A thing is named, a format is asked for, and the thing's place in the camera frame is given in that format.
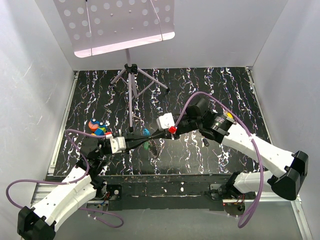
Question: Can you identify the black headed key with ring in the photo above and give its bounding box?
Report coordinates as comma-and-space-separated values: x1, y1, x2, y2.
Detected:
202, 138, 210, 147

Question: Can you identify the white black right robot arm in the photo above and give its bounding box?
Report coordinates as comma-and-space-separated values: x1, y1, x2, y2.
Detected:
152, 98, 309, 201

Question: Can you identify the colourful toy block figure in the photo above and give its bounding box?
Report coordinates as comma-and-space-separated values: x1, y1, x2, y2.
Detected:
88, 118, 108, 136

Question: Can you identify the small yellow orange block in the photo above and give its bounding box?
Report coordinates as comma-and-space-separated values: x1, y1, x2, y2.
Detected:
226, 112, 234, 119

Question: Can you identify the lilac perforated music stand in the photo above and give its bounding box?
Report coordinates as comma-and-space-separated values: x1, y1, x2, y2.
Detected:
54, 0, 175, 132

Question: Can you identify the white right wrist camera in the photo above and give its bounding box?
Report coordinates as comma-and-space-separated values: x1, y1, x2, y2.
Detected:
156, 113, 177, 134

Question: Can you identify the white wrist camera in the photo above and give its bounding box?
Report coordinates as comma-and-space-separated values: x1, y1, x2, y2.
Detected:
156, 113, 177, 134
105, 132, 126, 154

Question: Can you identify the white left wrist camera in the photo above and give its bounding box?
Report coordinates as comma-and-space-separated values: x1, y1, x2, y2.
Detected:
105, 132, 126, 154

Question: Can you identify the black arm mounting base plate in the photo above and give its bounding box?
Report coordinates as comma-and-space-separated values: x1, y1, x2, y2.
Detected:
77, 173, 258, 213

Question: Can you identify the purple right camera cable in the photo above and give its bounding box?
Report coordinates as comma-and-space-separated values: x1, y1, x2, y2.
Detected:
174, 91, 265, 229

